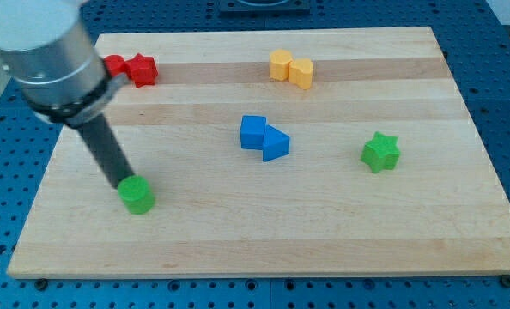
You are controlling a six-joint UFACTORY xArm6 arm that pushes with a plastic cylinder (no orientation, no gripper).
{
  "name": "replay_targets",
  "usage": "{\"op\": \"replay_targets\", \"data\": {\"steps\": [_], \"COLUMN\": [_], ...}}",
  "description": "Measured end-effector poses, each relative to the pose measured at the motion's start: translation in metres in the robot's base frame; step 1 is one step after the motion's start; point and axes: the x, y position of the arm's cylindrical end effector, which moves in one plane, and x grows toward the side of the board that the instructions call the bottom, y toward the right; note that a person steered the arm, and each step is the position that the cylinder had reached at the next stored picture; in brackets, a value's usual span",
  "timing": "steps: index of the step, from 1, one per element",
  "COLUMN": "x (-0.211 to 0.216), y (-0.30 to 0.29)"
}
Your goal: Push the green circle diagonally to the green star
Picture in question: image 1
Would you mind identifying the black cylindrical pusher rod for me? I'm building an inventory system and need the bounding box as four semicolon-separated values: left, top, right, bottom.
76;114;134;189

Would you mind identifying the green cylinder block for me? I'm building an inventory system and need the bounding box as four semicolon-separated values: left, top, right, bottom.
118;175;155;215

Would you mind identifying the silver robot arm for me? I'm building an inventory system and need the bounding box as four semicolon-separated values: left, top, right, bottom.
0;0;134;187

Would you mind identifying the red star block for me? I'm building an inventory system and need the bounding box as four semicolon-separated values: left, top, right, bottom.
125;53;159;88

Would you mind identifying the green star block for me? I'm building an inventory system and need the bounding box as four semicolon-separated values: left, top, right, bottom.
361;131;401;173

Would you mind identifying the red cylinder block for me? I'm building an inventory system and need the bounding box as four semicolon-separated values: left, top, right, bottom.
103;54;128;76

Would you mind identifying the blue cube block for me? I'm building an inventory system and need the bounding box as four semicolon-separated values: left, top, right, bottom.
240;115;267;150

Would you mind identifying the blue triangle block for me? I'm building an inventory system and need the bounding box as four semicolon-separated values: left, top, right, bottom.
262;125;290;162

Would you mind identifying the yellow hexagon block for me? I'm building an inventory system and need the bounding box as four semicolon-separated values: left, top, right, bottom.
269;49;293;81

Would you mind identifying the yellow heart block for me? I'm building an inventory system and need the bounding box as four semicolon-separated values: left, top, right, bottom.
288;58;314;90

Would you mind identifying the wooden board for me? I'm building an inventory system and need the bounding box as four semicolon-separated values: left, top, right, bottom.
8;27;510;279

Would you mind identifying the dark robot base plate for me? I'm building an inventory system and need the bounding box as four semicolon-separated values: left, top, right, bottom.
218;0;311;15

